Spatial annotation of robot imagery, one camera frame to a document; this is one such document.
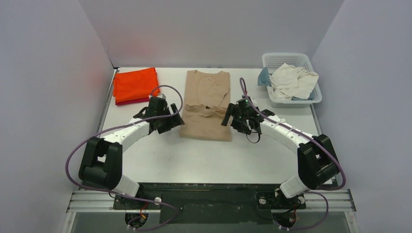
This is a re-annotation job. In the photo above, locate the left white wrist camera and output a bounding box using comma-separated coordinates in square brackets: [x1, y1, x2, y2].
[157, 93, 167, 100]

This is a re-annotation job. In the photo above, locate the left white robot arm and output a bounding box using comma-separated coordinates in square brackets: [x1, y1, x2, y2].
[79, 97, 185, 209]

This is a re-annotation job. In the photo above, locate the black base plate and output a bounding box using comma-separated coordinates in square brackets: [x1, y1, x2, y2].
[113, 183, 309, 228]

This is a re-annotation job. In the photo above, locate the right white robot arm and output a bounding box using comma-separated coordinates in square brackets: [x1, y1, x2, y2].
[221, 97, 341, 208]

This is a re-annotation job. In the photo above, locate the aluminium rail frame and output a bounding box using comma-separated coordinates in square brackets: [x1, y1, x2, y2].
[68, 67, 356, 213]

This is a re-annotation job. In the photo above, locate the white plastic basket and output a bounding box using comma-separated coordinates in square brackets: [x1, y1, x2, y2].
[258, 52, 323, 108]

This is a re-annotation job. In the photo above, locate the folded orange t shirt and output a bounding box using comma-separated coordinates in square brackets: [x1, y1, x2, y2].
[113, 67, 160, 102]

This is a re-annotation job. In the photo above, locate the folded red t shirt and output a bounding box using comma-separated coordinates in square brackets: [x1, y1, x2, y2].
[115, 97, 150, 106]

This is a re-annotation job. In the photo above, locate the white t shirt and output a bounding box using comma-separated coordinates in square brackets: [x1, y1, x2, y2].
[268, 63, 319, 100]

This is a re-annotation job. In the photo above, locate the blue t shirt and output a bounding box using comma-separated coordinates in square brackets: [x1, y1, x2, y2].
[257, 67, 271, 86]

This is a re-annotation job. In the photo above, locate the beige t shirt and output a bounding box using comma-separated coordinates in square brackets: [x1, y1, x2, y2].
[179, 70, 232, 141]

